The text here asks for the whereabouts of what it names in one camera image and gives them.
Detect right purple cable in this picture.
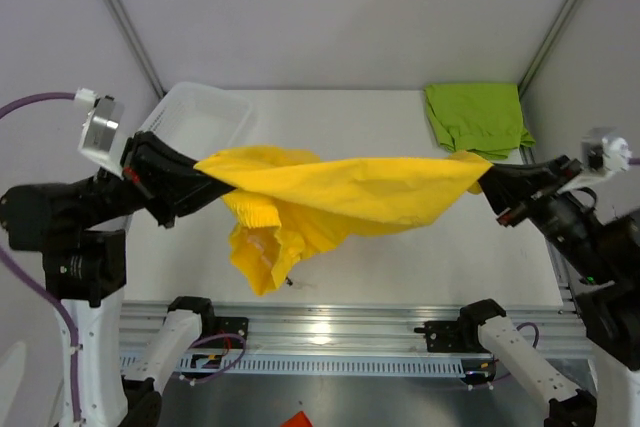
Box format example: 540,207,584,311
449,156,640,391

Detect slotted cable duct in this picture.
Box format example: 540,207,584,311
117,352,466,378

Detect yellow shorts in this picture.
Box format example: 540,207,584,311
194,145,492,296

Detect left corner aluminium post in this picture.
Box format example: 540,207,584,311
102,0,166,99

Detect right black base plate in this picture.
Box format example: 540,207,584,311
413,320,484,354

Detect right side aluminium rail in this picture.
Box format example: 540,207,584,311
517,146,584,318

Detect aluminium mounting rail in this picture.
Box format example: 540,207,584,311
117,302,612,361

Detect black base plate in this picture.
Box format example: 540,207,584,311
208,316,249,350
413,320,484,354

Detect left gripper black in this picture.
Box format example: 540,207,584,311
76,125,243,225

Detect corner aluminium post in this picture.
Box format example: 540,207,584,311
102,0,166,99
518,0,583,98

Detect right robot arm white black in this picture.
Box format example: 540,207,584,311
456,154,639,426

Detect purple cable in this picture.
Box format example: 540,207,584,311
0,91,246,423
449,156,640,391

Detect lime green shorts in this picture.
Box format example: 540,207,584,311
424,83,536,160

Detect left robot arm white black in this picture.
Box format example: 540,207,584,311
1,132,230,426

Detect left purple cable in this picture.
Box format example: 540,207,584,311
0,91,246,423

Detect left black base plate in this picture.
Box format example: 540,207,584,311
208,316,249,350

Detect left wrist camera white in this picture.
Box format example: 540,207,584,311
73,88,127,177

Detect orange object at bottom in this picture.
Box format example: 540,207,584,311
281,411,313,427

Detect right corner aluminium post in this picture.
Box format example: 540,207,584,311
518,0,583,98

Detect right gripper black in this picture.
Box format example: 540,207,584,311
467,150,617,281

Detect white plastic basket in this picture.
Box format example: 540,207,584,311
140,82,252,159

